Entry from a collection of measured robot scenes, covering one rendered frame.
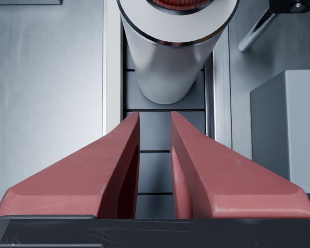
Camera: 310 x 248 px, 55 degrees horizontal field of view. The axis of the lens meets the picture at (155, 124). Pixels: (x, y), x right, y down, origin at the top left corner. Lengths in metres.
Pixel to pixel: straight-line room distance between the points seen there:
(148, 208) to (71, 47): 0.20
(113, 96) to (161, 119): 0.06
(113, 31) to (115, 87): 0.05
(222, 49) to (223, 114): 0.04
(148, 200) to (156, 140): 0.05
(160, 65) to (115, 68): 0.10
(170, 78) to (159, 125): 0.11
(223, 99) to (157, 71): 0.06
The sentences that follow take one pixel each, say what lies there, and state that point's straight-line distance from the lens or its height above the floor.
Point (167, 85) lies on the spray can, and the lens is 0.20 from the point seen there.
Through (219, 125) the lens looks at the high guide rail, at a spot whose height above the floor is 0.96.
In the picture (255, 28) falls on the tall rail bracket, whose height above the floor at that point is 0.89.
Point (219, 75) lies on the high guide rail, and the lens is 0.20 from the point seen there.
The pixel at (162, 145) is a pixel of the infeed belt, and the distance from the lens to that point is 0.28.
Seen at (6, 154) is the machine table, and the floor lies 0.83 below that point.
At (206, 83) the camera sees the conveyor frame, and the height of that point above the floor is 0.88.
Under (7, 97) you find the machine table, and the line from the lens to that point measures 0.37.
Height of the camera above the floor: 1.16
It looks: 85 degrees down
